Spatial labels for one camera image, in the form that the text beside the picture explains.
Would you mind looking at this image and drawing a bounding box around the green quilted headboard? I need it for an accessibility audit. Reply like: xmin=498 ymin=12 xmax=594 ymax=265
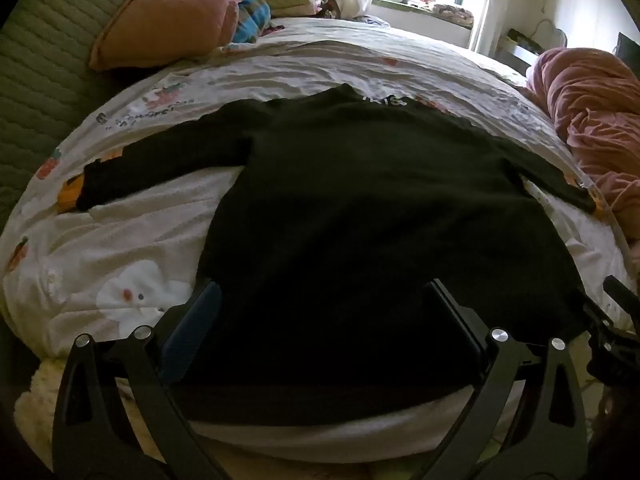
xmin=0 ymin=0 xmax=176 ymax=231

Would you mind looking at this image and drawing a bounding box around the dark bedside shelf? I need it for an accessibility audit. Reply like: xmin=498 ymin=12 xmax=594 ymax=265
xmin=500 ymin=29 xmax=545 ymax=76

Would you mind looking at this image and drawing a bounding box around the pink blanket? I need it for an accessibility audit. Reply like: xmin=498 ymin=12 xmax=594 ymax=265
xmin=525 ymin=47 xmax=640 ymax=238

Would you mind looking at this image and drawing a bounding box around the pink pillow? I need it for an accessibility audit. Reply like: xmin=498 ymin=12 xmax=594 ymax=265
xmin=89 ymin=0 xmax=261 ymax=72

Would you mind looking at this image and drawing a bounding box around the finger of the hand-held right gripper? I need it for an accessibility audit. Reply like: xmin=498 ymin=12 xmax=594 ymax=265
xmin=602 ymin=275 xmax=640 ymax=313
xmin=580 ymin=299 xmax=623 ymax=348

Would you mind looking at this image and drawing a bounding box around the blue plaid cloth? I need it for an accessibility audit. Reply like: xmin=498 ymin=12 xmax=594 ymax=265
xmin=231 ymin=0 xmax=273 ymax=45

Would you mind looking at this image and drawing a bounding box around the white printed bed sheet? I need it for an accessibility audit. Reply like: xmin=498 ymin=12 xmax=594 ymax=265
xmin=0 ymin=17 xmax=640 ymax=463

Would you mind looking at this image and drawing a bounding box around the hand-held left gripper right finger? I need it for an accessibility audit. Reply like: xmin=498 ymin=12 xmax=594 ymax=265
xmin=424 ymin=279 xmax=587 ymax=480

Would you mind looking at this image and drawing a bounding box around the patterned cloth on windowsill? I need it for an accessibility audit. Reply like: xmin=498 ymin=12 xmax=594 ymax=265
xmin=430 ymin=4 xmax=473 ymax=23

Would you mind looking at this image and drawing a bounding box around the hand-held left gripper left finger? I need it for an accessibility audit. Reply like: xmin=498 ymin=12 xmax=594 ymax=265
xmin=51 ymin=280 xmax=223 ymax=480

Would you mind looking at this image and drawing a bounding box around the black screen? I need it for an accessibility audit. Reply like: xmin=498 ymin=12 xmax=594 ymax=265
xmin=615 ymin=32 xmax=640 ymax=68

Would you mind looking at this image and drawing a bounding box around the cream fluffy blanket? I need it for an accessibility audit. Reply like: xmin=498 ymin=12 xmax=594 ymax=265
xmin=12 ymin=357 xmax=168 ymax=467

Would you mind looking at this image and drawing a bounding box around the black sweater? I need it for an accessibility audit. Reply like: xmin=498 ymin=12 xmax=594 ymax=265
xmin=75 ymin=82 xmax=598 ymax=411

